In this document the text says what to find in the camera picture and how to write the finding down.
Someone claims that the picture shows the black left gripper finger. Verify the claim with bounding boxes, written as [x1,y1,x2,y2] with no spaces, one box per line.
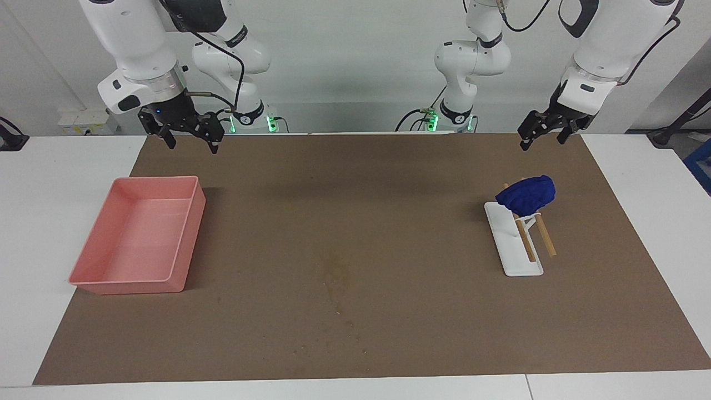
[557,116,590,145]
[518,111,556,152]

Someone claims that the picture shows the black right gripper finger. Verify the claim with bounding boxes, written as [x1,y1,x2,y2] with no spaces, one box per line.
[192,111,226,154]
[138,111,177,149]

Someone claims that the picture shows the blue towel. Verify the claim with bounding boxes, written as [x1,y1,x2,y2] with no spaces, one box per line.
[495,175,557,217]

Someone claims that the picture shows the black stand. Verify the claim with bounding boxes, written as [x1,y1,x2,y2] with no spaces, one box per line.
[647,88,711,148]

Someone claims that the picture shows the pink plastic bin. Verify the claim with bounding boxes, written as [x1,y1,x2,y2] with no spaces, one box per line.
[68,176,207,295]

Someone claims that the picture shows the wooden rack rod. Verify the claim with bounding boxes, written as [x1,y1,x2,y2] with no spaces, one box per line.
[503,183,538,263]
[533,211,557,258]

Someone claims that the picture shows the blue crate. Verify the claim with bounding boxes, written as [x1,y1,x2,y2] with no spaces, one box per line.
[683,153,711,195]

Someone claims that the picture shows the black table clamp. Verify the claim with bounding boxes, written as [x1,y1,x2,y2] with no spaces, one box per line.
[0,117,29,152]

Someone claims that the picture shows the brown table mat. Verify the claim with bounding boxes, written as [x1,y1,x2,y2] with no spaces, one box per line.
[32,133,711,386]

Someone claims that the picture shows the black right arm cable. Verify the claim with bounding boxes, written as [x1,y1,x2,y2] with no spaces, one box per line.
[161,0,246,112]

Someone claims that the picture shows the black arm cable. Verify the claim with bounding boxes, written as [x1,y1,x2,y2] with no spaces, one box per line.
[161,0,246,112]
[500,0,682,87]

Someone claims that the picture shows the white wall socket box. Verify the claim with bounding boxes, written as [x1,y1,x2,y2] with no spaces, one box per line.
[58,108,120,136]

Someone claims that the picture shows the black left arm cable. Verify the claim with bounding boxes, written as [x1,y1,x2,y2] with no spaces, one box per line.
[500,0,682,87]

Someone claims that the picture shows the black left base cables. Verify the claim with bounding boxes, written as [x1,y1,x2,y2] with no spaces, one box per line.
[394,83,446,133]

